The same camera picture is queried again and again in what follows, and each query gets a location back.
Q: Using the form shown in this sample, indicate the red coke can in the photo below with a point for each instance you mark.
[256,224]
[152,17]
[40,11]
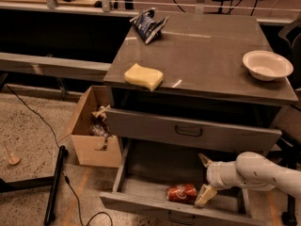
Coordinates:
[183,193]

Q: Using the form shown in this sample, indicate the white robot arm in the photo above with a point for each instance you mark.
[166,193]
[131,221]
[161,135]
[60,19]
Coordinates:
[249,171]

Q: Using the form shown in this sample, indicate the grey drawer cabinet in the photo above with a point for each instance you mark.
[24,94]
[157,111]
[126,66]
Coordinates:
[201,58]

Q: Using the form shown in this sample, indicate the black stand base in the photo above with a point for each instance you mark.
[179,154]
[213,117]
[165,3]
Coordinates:
[51,181]

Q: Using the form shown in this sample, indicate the grey metal bench rail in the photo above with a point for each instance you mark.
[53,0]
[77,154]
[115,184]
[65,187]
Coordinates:
[53,66]

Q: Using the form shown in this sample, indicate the grey open lower drawer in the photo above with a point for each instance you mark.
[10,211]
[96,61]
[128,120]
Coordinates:
[147,169]

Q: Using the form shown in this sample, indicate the snack bags in box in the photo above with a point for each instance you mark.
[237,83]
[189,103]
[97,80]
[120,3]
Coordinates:
[99,126]

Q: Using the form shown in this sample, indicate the blue chip bag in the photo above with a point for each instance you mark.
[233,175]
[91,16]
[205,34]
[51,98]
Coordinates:
[147,28]

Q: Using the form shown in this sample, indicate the cardboard box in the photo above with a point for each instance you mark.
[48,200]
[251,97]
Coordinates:
[91,150]

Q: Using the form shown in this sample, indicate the yellow sponge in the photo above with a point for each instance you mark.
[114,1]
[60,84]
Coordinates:
[144,77]

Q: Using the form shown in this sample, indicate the white paper bowl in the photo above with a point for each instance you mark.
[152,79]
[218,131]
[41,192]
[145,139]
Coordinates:
[267,66]

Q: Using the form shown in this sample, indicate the small wooden cone stand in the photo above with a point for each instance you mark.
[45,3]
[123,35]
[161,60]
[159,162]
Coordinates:
[13,159]

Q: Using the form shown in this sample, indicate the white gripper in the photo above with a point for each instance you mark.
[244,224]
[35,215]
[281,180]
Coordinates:
[213,174]

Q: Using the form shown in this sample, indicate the grey upper drawer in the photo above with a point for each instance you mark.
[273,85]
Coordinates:
[191,133]

